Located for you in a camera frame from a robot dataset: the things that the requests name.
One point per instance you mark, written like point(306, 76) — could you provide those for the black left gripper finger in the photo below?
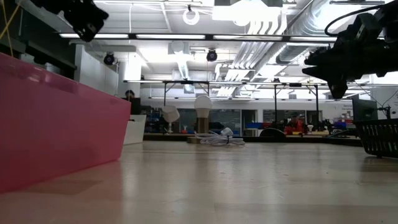
point(88, 29)

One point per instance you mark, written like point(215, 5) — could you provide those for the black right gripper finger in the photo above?
point(338, 88)
point(326, 63)

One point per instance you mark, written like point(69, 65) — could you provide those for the pink plastic tray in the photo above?
point(46, 124)

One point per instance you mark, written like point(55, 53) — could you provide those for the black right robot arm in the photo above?
point(390, 15)

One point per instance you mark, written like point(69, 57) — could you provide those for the black computer monitor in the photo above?
point(364, 109)

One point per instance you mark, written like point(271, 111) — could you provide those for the black ceiling spotlight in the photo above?
point(211, 55)
point(109, 58)

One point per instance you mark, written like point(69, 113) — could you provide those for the blue storage bin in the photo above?
point(340, 125)
point(253, 125)

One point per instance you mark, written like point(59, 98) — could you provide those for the black mesh basket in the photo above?
point(379, 137)

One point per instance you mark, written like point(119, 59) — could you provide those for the overhead LED light bar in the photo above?
point(248, 37)

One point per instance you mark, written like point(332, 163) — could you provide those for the white plastic bin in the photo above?
point(135, 130)

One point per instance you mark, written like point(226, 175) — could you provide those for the white faceted object on stand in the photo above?
point(170, 114)

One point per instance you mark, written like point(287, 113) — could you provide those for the white light bulb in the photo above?
point(202, 103)

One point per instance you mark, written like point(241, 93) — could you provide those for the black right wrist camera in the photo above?
point(359, 29)

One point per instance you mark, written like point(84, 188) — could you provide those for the black metal frame stand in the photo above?
point(295, 84)
point(186, 82)

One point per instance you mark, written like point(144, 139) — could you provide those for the black aluminium table frame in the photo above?
point(168, 137)

